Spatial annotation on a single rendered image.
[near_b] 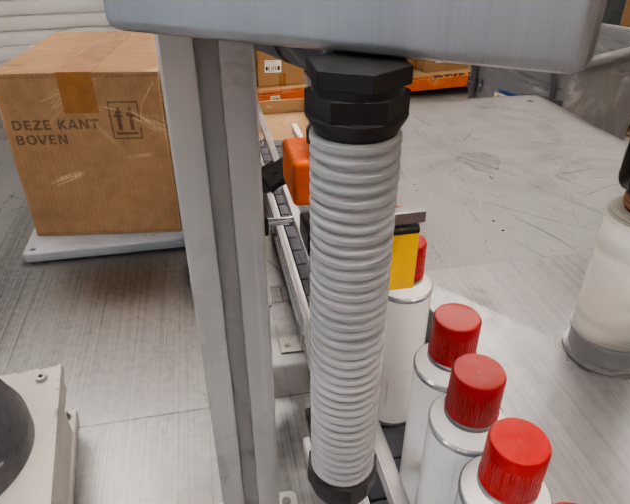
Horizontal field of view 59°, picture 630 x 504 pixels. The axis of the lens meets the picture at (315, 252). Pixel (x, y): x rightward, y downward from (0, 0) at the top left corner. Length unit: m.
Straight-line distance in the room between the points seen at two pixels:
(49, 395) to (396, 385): 0.35
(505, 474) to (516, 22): 0.23
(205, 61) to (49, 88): 0.65
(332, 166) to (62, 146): 0.79
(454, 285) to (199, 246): 0.52
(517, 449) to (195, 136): 0.23
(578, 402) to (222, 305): 0.44
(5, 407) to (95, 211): 0.49
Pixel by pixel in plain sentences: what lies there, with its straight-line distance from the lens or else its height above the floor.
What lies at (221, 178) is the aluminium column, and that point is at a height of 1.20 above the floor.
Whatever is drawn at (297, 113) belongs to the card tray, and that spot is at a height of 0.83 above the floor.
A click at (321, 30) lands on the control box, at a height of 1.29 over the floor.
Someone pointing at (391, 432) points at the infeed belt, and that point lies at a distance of 0.58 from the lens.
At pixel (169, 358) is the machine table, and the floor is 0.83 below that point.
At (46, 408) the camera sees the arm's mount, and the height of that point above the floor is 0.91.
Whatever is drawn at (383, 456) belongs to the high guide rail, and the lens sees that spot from 0.46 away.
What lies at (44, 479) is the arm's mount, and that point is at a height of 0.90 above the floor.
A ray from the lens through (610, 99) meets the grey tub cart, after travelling 2.93.
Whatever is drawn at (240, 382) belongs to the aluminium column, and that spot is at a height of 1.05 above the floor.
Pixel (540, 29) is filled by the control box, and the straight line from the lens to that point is 0.17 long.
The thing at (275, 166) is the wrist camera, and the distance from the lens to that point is 0.68.
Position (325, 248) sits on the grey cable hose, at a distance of 0.20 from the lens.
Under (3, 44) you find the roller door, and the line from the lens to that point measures 4.73.
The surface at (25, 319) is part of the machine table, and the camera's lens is 0.88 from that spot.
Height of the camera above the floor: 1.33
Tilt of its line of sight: 32 degrees down
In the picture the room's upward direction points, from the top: straight up
